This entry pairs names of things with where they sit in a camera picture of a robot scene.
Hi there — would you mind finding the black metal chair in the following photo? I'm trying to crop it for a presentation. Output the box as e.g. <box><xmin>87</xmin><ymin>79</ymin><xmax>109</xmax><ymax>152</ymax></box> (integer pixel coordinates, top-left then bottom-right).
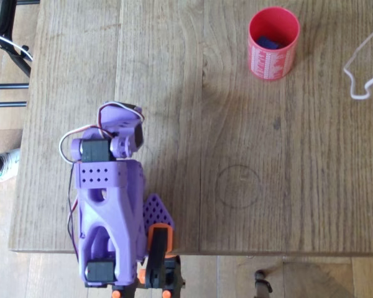
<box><xmin>0</xmin><ymin>0</ymin><xmax>40</xmax><ymax>108</ymax></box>

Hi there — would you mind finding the blue cube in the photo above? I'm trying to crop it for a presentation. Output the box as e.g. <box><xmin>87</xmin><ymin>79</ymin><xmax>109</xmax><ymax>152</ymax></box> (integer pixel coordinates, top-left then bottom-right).
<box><xmin>256</xmin><ymin>35</ymin><xmax>285</xmax><ymax>50</ymax></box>

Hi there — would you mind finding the orange and black table clamp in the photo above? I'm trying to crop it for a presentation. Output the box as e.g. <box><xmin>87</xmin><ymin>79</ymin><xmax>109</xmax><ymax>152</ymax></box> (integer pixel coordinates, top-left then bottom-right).
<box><xmin>111</xmin><ymin>225</ymin><xmax>183</xmax><ymax>298</ymax></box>

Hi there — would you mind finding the white cable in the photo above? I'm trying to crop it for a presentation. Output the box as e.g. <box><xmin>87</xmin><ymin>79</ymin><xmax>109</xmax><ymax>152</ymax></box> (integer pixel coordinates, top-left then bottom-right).
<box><xmin>0</xmin><ymin>30</ymin><xmax>34</xmax><ymax>60</ymax></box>
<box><xmin>343</xmin><ymin>12</ymin><xmax>373</xmax><ymax>101</ymax></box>

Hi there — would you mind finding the white sneaker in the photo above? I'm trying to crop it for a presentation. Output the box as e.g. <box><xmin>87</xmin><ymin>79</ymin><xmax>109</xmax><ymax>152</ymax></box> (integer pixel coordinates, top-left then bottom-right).
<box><xmin>0</xmin><ymin>148</ymin><xmax>21</xmax><ymax>183</ymax></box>

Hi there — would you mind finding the red plastic cup white print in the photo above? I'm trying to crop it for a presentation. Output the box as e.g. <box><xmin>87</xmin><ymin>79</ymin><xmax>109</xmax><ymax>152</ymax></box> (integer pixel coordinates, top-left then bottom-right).
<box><xmin>247</xmin><ymin>6</ymin><xmax>301</xmax><ymax>83</ymax></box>

